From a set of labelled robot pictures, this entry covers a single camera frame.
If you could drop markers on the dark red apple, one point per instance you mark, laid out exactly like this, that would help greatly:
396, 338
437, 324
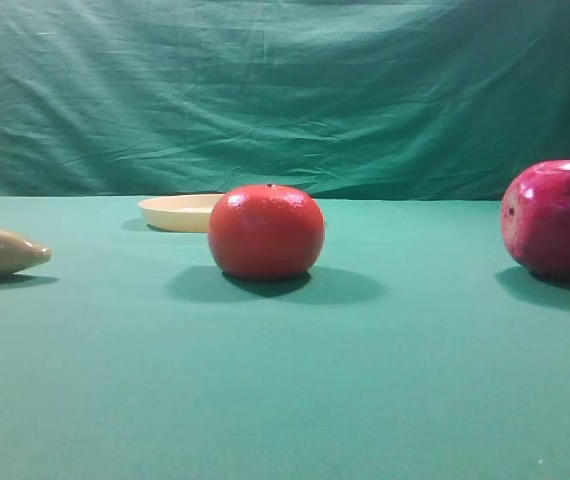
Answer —
535, 219

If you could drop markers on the pale yellow plate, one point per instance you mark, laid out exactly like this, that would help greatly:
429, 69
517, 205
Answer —
186, 213

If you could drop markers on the red orange fruit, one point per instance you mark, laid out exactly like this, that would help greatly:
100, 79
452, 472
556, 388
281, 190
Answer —
266, 232

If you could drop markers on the green backdrop cloth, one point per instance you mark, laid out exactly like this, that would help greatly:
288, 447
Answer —
392, 100

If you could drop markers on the green table cloth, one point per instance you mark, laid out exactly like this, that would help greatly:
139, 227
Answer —
415, 349

